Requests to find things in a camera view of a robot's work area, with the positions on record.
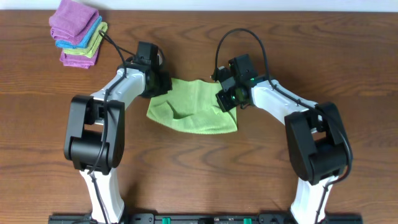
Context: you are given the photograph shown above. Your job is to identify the blue folded cloth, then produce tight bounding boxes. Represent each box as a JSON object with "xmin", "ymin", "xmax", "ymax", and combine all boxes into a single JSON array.
[{"xmin": 55, "ymin": 16, "xmax": 102, "ymax": 49}]

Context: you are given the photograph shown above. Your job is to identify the green folded cloth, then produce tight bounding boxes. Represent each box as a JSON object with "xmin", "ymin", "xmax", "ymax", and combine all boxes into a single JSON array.
[{"xmin": 62, "ymin": 22, "xmax": 108, "ymax": 58}]

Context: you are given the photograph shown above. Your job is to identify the purple folded cloth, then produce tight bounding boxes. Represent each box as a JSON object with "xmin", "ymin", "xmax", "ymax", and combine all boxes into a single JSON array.
[
  {"xmin": 49, "ymin": 0, "xmax": 99, "ymax": 40},
  {"xmin": 60, "ymin": 49, "xmax": 99, "ymax": 69}
]

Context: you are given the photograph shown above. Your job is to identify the bottom purple folded cloth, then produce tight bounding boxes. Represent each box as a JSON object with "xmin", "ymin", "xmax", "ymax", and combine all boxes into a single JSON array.
[{"xmin": 60, "ymin": 49, "xmax": 99, "ymax": 69}]

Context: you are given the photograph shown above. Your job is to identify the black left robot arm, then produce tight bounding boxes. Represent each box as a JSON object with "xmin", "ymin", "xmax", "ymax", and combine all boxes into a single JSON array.
[{"xmin": 49, "ymin": 42, "xmax": 172, "ymax": 223}]

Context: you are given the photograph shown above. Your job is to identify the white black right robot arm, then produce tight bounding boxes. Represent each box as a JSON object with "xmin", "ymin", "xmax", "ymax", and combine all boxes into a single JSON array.
[{"xmin": 211, "ymin": 54, "xmax": 351, "ymax": 223}]

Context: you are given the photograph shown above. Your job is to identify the top purple folded cloth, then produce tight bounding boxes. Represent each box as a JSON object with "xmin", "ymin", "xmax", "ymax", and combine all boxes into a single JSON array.
[{"xmin": 49, "ymin": 0, "xmax": 99, "ymax": 40}]

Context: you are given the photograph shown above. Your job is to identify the light green microfiber cloth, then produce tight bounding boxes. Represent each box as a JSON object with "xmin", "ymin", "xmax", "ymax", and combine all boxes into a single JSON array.
[{"xmin": 147, "ymin": 78, "xmax": 238, "ymax": 134}]

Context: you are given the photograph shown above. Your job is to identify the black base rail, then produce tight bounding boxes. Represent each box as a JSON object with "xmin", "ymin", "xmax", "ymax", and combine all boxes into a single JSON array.
[{"xmin": 48, "ymin": 213, "xmax": 364, "ymax": 224}]

